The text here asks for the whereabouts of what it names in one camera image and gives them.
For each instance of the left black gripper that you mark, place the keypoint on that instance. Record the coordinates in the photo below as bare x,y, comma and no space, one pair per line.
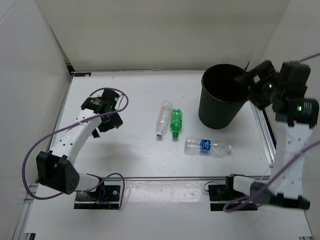
115,122

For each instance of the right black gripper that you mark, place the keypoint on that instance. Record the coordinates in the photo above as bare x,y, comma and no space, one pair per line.
265,72

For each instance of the clear bottle blue cap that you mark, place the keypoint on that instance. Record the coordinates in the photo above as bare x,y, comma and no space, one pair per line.
163,118

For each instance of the tall blue label water bottle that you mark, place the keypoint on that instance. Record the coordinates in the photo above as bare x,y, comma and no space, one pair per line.
206,147

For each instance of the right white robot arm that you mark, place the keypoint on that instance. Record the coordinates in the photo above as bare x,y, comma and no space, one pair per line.
296,117

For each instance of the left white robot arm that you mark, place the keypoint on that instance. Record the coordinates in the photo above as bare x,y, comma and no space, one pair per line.
55,167

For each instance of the black plastic bin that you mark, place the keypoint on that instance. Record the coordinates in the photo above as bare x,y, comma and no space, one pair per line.
221,96

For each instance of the green plastic bottle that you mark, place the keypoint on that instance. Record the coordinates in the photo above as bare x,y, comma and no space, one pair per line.
176,122

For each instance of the front aluminium rail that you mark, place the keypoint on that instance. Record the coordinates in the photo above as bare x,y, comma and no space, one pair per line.
177,178

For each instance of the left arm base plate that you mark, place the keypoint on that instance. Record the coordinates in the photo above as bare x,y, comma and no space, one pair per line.
106,197

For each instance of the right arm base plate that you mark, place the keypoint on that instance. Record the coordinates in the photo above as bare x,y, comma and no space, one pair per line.
220,193

